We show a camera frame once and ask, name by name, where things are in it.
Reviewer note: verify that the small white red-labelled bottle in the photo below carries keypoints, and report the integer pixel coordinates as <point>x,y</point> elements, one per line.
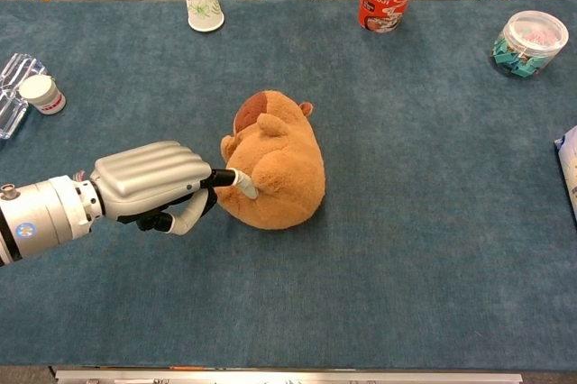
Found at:
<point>41,94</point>

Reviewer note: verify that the white blue plastic bag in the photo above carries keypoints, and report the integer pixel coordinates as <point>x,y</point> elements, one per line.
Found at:
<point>569,167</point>

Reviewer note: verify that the clear crumpled plastic bottle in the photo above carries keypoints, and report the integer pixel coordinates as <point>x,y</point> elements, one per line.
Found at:
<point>11,86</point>

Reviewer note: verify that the clear jar of binder clips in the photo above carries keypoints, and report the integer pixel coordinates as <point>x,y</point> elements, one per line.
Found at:
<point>527,43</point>

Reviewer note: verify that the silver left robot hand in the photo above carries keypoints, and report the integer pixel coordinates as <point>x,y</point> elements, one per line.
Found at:
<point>149,174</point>

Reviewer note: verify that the white paper cup green print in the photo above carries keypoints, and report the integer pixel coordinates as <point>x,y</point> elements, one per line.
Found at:
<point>203,3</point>

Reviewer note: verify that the aluminium table edge rail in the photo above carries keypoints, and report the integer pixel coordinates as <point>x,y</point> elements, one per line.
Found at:
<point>288,377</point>

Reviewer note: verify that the brown capybara plush toy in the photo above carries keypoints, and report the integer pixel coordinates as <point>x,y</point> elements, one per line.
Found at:
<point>288,176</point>

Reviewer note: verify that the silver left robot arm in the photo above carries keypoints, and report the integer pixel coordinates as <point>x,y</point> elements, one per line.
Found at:
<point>43,215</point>

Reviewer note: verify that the blue felt table cloth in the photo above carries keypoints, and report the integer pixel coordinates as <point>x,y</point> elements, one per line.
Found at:
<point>360,267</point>

